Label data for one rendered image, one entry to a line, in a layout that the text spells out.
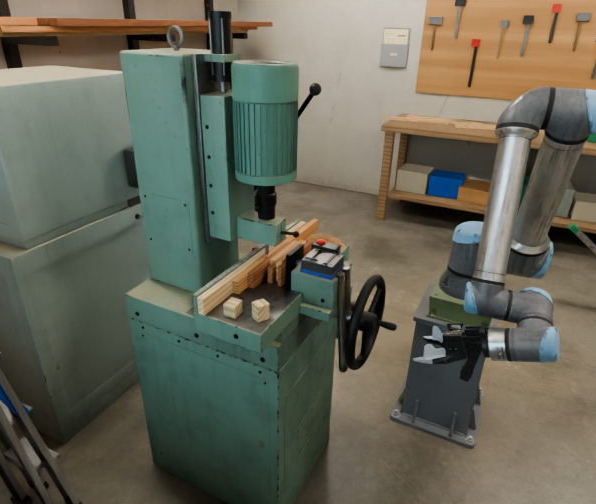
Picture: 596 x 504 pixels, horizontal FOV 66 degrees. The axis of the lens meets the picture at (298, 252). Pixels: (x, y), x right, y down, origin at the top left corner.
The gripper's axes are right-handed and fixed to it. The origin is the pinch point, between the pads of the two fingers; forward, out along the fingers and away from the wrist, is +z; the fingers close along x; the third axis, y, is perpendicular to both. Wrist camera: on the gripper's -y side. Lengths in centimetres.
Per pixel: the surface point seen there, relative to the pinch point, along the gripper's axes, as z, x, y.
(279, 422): 38.1, 28.0, -7.8
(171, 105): 45, 18, 88
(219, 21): 28, 10, 104
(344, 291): 13.8, 10.5, 26.1
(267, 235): 34, 11, 46
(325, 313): 18.1, 16.8, 22.7
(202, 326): 43, 38, 31
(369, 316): 9.6, 8.0, 16.5
